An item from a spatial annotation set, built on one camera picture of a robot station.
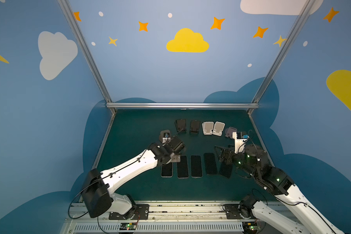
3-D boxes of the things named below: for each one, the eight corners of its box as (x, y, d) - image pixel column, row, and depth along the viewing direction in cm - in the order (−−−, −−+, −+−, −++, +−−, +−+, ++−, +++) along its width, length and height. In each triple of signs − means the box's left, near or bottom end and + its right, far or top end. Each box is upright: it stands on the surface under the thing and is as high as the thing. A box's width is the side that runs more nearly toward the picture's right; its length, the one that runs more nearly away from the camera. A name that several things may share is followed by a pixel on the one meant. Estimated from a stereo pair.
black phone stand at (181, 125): (177, 133, 111) (178, 125, 103) (175, 127, 114) (175, 119, 107) (186, 132, 112) (187, 124, 104) (184, 126, 116) (185, 118, 108)
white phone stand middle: (203, 134, 109) (204, 128, 103) (202, 127, 113) (203, 121, 107) (212, 134, 109) (214, 128, 103) (211, 127, 113) (213, 121, 107)
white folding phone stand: (212, 134, 109) (215, 126, 102) (213, 128, 112) (216, 121, 105) (220, 136, 108) (224, 128, 101) (221, 130, 111) (224, 123, 104)
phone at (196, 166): (191, 177, 88) (191, 176, 87) (189, 156, 97) (190, 155, 96) (203, 177, 88) (203, 176, 87) (200, 156, 97) (201, 155, 96)
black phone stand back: (189, 134, 108) (190, 128, 103) (189, 126, 113) (190, 120, 107) (199, 134, 109) (200, 128, 103) (198, 126, 113) (199, 120, 108)
